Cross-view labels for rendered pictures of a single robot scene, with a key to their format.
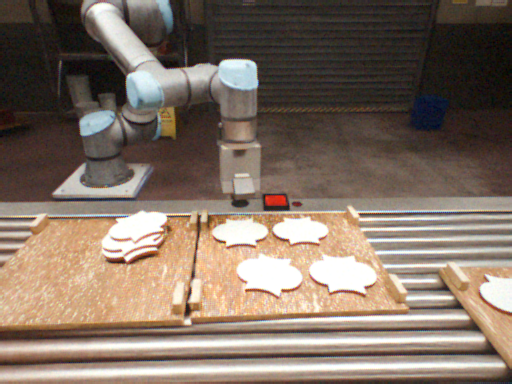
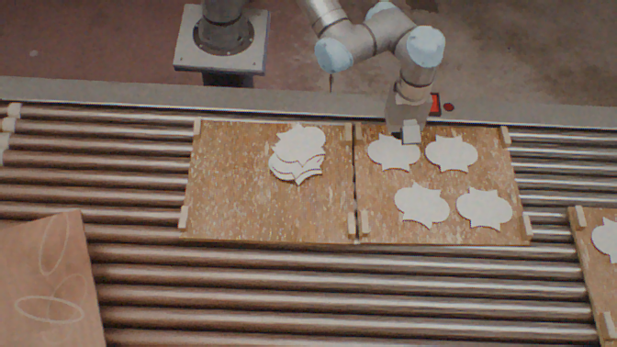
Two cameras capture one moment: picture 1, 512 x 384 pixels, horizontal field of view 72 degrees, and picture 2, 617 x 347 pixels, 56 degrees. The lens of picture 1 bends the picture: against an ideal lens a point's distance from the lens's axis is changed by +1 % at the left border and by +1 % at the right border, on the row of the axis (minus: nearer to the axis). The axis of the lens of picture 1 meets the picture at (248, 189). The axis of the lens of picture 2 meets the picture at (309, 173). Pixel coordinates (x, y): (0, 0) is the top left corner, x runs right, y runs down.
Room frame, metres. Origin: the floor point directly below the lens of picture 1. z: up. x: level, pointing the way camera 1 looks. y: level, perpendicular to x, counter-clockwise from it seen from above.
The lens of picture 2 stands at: (-0.16, 0.26, 2.15)
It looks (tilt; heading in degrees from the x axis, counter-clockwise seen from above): 57 degrees down; 358
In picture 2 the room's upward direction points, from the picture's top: 5 degrees clockwise
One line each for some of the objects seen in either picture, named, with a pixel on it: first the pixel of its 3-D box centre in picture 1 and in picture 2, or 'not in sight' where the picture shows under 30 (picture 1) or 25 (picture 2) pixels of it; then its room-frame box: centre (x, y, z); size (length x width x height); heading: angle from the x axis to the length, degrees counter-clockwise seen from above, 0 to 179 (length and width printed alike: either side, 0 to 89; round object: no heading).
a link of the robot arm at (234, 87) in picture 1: (237, 90); (421, 55); (0.72, 0.02, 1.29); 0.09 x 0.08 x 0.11; 36
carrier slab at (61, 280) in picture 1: (101, 262); (271, 179); (0.62, 0.33, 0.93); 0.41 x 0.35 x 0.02; 92
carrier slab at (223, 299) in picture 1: (286, 256); (436, 182); (0.64, -0.09, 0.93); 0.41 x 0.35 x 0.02; 93
